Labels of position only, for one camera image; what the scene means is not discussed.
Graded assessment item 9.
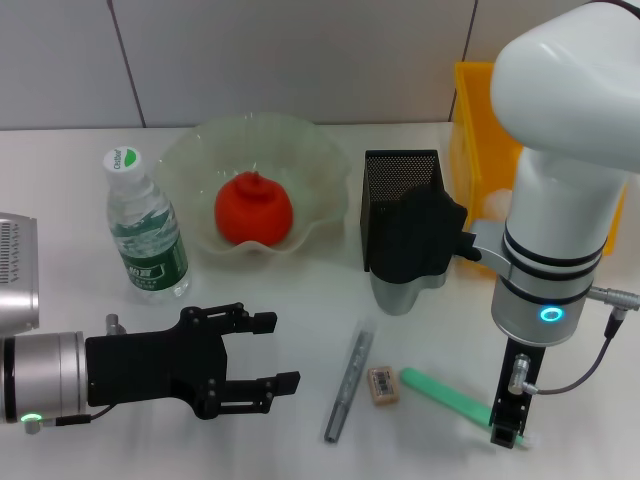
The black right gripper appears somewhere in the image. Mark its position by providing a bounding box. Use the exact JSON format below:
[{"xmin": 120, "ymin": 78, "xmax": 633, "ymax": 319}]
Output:
[{"xmin": 488, "ymin": 335, "xmax": 547, "ymax": 449}]

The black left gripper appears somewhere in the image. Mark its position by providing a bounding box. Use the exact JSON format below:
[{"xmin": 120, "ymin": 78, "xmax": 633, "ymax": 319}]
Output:
[{"xmin": 84, "ymin": 300, "xmax": 302, "ymax": 421}]

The orange toy fruit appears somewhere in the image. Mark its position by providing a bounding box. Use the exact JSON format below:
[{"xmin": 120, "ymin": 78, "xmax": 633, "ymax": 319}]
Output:
[{"xmin": 214, "ymin": 171, "xmax": 295, "ymax": 250}]

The clear green-label water bottle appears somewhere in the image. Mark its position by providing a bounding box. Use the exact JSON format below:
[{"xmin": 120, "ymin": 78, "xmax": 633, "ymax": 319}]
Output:
[{"xmin": 102, "ymin": 146, "xmax": 192, "ymax": 305}]

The white paper ball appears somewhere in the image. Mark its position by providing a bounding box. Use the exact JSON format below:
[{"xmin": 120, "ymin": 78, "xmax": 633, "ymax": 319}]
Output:
[{"xmin": 482, "ymin": 188, "xmax": 515, "ymax": 222}]

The grey glitter pen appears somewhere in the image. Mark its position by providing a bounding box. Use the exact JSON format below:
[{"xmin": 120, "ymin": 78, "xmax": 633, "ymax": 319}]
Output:
[{"xmin": 323, "ymin": 319, "xmax": 377, "ymax": 444}]

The beige eraser with barcode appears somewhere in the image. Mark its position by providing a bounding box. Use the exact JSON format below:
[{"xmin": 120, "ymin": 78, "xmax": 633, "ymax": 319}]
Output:
[{"xmin": 367, "ymin": 366, "xmax": 402, "ymax": 406}]

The black mesh pen holder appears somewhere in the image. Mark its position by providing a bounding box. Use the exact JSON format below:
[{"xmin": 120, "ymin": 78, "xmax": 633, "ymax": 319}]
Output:
[{"xmin": 358, "ymin": 148, "xmax": 448, "ymax": 274}]

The pale green wavy glass bowl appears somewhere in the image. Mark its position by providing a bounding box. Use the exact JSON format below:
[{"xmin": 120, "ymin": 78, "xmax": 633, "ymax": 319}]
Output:
[{"xmin": 152, "ymin": 113, "xmax": 353, "ymax": 259}]

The yellow plastic storage bin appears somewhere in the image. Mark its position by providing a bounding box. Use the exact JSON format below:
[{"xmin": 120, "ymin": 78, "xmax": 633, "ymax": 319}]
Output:
[{"xmin": 448, "ymin": 60, "xmax": 629, "ymax": 275}]

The right arm gripper cable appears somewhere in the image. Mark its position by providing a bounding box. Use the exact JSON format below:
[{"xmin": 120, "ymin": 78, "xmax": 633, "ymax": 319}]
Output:
[{"xmin": 507, "ymin": 283, "xmax": 627, "ymax": 397}]

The arm gripper cable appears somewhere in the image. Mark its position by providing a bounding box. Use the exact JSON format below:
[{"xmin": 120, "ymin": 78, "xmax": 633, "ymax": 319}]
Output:
[
  {"xmin": 507, "ymin": 283, "xmax": 627, "ymax": 397},
  {"xmin": 22, "ymin": 313, "xmax": 126, "ymax": 435}
]

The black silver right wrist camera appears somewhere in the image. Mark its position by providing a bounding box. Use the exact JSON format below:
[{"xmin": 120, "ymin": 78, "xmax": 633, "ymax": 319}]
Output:
[{"xmin": 369, "ymin": 185, "xmax": 476, "ymax": 317}]

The left arm gripper cable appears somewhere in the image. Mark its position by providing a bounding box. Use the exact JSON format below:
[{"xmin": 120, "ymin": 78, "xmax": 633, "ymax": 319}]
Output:
[{"xmin": 22, "ymin": 313, "xmax": 126, "ymax": 435}]

